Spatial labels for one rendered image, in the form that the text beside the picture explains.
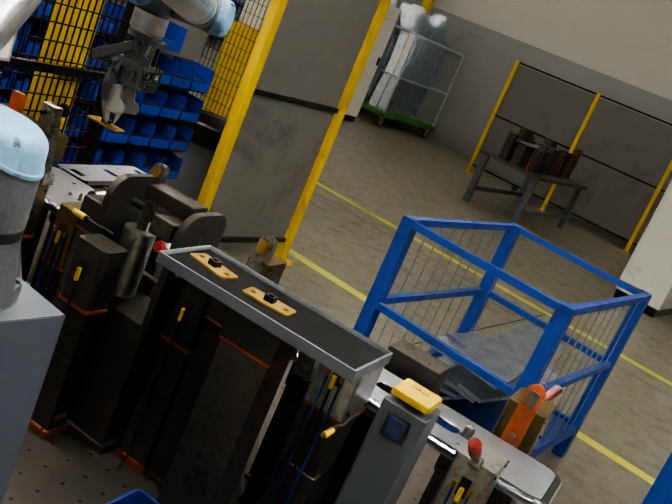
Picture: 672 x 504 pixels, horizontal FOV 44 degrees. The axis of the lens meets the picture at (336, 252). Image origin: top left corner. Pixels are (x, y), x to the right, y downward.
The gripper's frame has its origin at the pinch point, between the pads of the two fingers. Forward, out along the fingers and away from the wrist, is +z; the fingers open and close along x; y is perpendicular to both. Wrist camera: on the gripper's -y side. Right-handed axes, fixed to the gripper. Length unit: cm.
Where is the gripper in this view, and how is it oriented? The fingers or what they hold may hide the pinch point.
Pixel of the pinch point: (108, 115)
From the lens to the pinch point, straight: 190.9
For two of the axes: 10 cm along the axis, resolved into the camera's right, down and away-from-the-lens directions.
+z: -4.0, 8.8, 2.7
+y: 8.1, 4.7, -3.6
